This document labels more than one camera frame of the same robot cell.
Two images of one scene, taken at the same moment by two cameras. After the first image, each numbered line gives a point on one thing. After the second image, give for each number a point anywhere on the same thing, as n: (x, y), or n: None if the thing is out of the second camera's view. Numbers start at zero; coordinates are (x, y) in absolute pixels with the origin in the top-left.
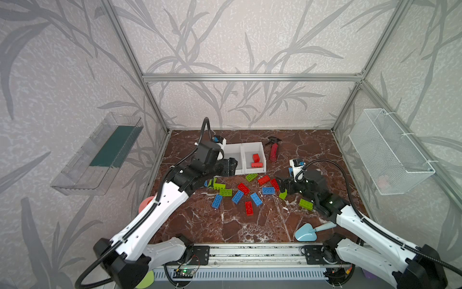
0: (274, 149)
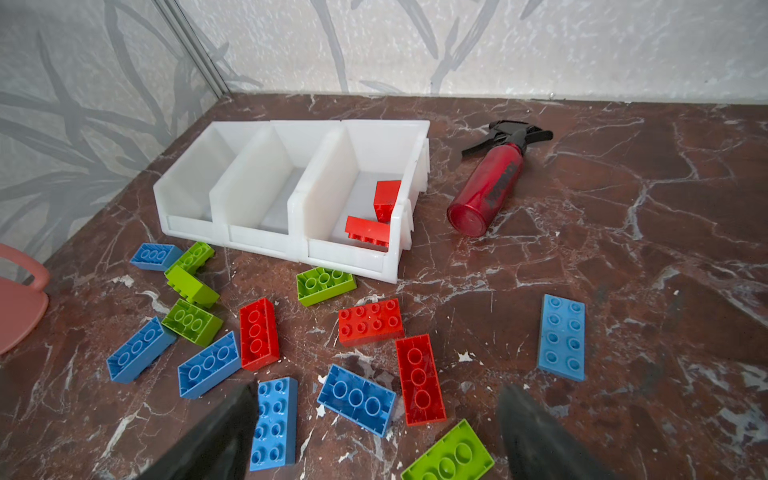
0: (473, 212)
